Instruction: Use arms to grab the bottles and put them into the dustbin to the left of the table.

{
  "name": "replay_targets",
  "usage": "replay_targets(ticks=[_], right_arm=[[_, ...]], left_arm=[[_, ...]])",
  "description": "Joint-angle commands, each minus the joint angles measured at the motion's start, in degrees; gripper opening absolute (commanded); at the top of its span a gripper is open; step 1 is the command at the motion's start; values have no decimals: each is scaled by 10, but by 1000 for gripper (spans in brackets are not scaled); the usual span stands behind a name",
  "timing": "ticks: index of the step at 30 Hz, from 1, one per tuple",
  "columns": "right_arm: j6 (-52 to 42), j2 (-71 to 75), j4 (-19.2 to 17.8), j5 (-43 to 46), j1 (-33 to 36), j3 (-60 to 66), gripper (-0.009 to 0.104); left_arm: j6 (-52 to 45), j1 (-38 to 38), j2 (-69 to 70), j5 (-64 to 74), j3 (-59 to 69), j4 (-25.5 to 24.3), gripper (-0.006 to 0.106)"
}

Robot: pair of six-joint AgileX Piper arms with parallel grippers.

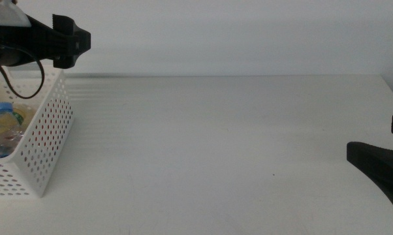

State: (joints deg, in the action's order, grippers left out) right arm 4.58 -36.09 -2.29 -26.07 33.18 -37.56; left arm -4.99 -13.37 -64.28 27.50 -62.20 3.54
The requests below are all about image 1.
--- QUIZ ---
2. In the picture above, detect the clear water bottle blue cap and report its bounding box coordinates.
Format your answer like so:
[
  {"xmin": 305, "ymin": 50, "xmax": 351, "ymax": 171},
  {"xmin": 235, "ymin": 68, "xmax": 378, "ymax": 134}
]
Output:
[{"xmin": 0, "ymin": 102, "xmax": 25, "ymax": 159}]

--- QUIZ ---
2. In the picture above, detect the yellow juice bottle white cap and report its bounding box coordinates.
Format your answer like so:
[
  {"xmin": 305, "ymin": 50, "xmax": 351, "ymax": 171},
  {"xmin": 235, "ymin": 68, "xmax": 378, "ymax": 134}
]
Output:
[{"xmin": 0, "ymin": 104, "xmax": 37, "ymax": 141}]

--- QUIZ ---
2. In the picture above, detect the white perforated plastic basket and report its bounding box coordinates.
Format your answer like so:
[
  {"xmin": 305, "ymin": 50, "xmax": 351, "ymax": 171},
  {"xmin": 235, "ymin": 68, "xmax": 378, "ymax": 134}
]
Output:
[{"xmin": 0, "ymin": 63, "xmax": 75, "ymax": 198}]

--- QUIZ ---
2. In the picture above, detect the thin black left cable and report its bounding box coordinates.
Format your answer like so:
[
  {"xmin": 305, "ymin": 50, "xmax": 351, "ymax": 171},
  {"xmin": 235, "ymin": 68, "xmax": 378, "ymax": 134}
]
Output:
[{"xmin": 0, "ymin": 54, "xmax": 46, "ymax": 100}]

